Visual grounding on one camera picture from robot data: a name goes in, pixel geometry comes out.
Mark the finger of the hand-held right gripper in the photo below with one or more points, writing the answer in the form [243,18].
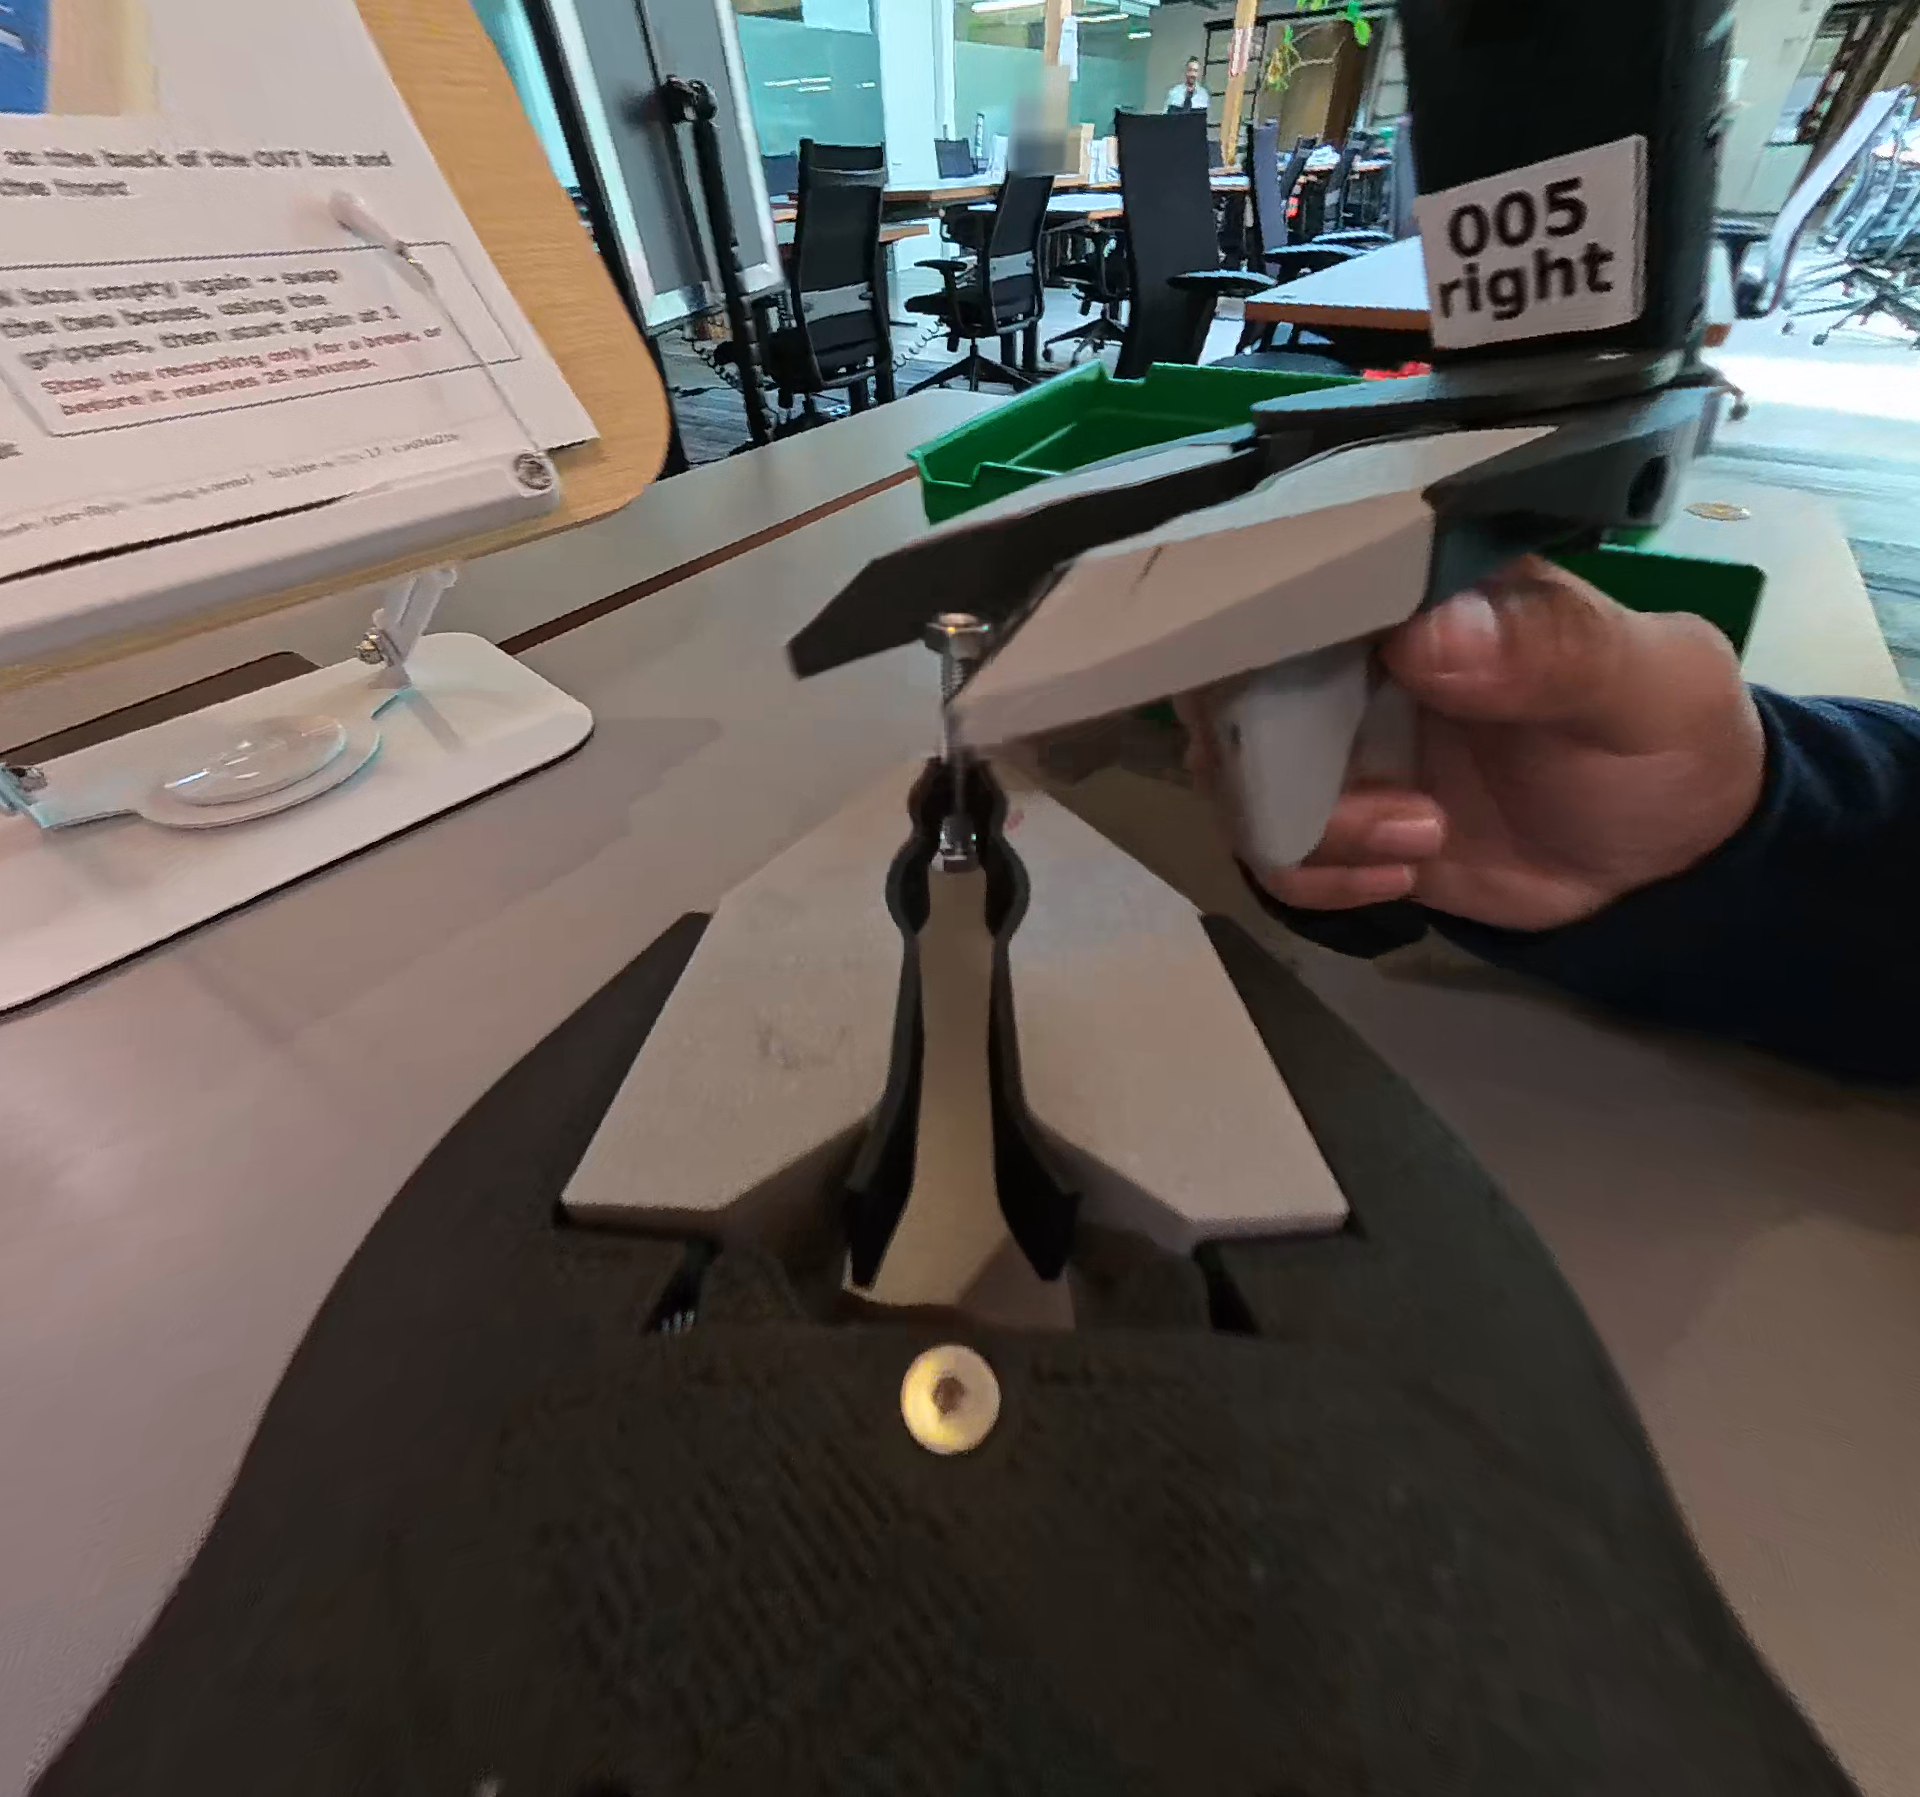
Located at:
[1050,537]
[1199,610]

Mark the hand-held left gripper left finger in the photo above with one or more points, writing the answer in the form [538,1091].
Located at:
[750,1048]

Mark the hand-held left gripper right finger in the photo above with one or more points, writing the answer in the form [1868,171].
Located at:
[1142,1048]

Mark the green plastic bin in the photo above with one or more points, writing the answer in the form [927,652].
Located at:
[1050,431]

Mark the silver hex nut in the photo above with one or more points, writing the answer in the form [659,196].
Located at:
[956,631]

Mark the silver bolt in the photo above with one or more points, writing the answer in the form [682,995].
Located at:
[949,688]

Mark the person's right hand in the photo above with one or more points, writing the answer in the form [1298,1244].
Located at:
[1577,762]

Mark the hanging green plant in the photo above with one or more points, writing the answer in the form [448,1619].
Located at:
[1320,12]

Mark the black office chair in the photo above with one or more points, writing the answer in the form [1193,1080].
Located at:
[1171,223]
[999,267]
[832,267]

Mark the cluster of distant office chairs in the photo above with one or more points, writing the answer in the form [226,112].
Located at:
[1335,177]

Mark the wooden-edged office table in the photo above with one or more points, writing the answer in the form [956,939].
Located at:
[1335,291]

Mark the white sign stand base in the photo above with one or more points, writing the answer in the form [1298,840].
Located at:
[497,716]

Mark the grey panel on black stand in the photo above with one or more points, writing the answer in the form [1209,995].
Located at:
[691,29]

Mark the wooden instruction sign board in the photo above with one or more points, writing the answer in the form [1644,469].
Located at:
[497,177]

